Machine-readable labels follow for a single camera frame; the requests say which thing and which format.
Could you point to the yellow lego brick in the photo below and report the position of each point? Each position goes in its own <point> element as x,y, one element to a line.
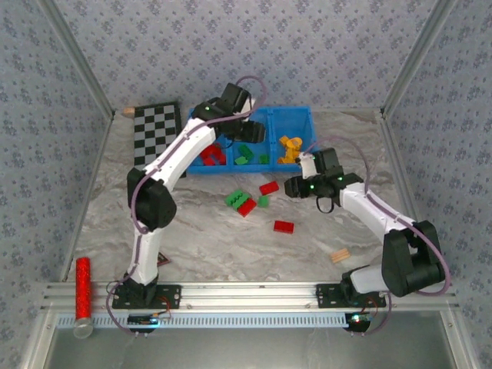
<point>283,160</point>
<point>290,152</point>
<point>284,141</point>
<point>296,158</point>

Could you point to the small green lego brick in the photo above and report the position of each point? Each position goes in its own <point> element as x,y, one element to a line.
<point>263,201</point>

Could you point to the small red lego brick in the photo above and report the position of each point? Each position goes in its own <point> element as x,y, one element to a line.
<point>220,148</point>

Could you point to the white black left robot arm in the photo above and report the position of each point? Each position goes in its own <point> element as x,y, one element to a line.
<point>180,150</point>

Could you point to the black grey checkered chessboard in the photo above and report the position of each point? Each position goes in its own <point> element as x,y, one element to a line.
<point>153,130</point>

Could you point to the slatted wooden block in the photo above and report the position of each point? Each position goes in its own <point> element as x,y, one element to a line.
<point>340,256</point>

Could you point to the plain wooden block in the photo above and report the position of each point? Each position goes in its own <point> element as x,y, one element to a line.
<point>128,111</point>

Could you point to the small circuit board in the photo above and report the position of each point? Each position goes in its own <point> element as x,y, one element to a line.
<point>142,319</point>
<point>357,321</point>

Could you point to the red black triangle sign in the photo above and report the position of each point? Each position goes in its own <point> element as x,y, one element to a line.
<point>164,259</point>

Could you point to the red glitter tube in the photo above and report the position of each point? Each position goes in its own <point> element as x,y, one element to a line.
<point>84,292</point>

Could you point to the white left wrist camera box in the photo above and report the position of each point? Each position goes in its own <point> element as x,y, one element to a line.
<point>250,105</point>

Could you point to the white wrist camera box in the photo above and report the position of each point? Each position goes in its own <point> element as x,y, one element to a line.
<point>308,165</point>
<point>250,105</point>

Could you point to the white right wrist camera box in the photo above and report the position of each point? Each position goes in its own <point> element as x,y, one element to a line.
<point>308,165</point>

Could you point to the aluminium side rail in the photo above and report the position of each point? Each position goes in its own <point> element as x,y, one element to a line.
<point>393,146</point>
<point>96,169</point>

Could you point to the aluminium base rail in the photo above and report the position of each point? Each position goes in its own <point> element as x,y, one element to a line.
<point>246,294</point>

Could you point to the aluminium frame post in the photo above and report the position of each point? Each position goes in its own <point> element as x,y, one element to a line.
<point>415,57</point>
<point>78,57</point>

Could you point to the aluminium frame leg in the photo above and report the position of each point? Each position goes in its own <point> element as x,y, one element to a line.
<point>461,342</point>
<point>36,342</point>

